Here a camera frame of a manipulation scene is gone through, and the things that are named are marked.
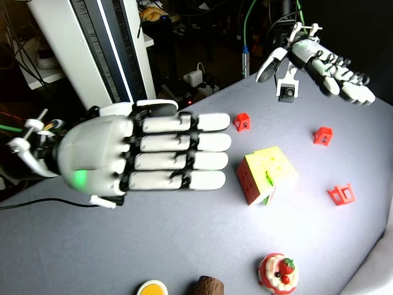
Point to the Rubik's cube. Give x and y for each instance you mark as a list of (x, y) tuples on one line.
[(255, 178)]

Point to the white shelf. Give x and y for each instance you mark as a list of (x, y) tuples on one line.
[(46, 77)]

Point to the white shoe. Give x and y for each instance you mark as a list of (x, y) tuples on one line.
[(46, 58)]

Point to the white column with black strips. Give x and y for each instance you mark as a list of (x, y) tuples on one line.
[(61, 46)]

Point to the grey table cloth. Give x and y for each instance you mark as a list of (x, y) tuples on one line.
[(92, 261)]

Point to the white power adapter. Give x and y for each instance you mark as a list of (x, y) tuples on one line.
[(194, 78)]

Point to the white power strip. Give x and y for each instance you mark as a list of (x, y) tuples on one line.
[(208, 88)]

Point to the toy bread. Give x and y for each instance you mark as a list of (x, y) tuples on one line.
[(152, 13)]

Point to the small red plastic stool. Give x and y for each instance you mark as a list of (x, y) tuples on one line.
[(341, 194), (242, 121), (323, 136)]

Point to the round white yellow toy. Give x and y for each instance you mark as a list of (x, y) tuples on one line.
[(152, 289)]

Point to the grey plug with blue end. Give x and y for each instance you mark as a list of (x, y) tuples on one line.
[(245, 61)]

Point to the brown toy chocolate log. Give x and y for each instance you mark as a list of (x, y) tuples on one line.
[(208, 285)]

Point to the toy strawberry cream cake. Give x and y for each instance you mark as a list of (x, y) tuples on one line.
[(277, 273)]

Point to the black wrist camera white bracket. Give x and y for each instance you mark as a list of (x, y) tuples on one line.
[(287, 91)]

